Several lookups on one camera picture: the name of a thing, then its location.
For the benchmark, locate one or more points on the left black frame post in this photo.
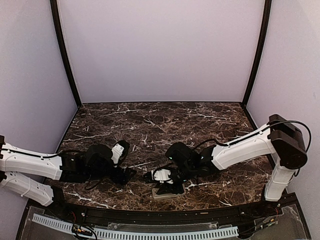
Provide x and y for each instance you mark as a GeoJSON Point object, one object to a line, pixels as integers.
{"type": "Point", "coordinates": [63, 52]}

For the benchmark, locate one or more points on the white remote control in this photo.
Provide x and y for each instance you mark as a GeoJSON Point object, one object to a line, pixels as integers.
{"type": "Point", "coordinates": [166, 195]}

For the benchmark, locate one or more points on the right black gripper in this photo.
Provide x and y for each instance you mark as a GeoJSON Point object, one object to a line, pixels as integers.
{"type": "Point", "coordinates": [168, 188]}

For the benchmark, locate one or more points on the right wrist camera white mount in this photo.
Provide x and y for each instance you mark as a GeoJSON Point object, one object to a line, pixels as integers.
{"type": "Point", "coordinates": [160, 176]}

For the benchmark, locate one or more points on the white slotted cable duct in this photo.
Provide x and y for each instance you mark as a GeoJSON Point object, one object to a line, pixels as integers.
{"type": "Point", "coordinates": [121, 232]}

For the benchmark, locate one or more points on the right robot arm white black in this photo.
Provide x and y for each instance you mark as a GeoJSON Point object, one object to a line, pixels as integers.
{"type": "Point", "coordinates": [278, 137]}

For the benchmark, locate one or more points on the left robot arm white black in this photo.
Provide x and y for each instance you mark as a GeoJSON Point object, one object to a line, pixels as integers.
{"type": "Point", "coordinates": [68, 166]}

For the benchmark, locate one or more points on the right black frame post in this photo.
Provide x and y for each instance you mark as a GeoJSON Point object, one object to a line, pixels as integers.
{"type": "Point", "coordinates": [258, 53]}

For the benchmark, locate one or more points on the black frame post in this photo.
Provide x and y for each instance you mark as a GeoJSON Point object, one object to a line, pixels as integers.
{"type": "Point", "coordinates": [258, 53]}
{"type": "Point", "coordinates": [63, 52]}

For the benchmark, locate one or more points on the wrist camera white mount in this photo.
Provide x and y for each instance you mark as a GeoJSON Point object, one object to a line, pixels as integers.
{"type": "Point", "coordinates": [119, 152]}
{"type": "Point", "coordinates": [160, 176]}

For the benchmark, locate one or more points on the black front rail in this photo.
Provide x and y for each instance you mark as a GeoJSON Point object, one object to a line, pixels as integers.
{"type": "Point", "coordinates": [244, 214]}

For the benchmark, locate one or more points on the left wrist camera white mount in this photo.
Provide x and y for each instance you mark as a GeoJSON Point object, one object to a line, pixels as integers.
{"type": "Point", "coordinates": [119, 152]}

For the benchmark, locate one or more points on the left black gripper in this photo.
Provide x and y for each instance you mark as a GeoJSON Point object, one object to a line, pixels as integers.
{"type": "Point", "coordinates": [125, 177]}

